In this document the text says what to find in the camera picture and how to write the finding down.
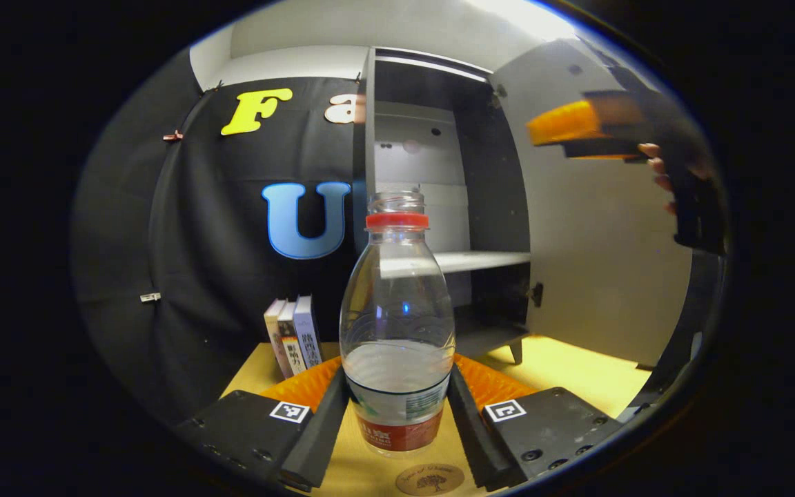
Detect dark grey cabinet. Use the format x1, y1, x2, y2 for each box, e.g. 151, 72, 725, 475
353, 45, 533, 367

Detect round wooden coaster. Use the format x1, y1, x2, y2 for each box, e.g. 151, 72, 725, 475
396, 462, 465, 496

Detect grey-blue spined book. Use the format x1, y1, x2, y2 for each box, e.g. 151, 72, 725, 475
293, 295, 323, 370

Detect beige cabinet door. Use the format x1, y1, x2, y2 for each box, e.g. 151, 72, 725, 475
491, 38, 694, 368

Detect black backdrop cloth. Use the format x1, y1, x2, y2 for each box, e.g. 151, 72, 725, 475
70, 48, 726, 429

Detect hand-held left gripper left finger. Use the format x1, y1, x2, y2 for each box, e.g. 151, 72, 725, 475
174, 355, 353, 494

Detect beige spined book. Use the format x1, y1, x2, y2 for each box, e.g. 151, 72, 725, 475
264, 299, 295, 379

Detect ceiling light panel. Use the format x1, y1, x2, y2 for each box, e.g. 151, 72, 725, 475
470, 0, 578, 42

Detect white cabinet shelf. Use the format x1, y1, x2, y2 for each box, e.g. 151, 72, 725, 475
432, 251, 531, 274

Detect white and black spined book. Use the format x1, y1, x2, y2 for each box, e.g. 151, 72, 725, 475
277, 301, 307, 376

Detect clear plastic water bottle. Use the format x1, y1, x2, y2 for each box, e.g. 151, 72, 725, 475
340, 191, 456, 458

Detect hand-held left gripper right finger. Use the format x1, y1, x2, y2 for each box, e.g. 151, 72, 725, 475
446, 353, 626, 494

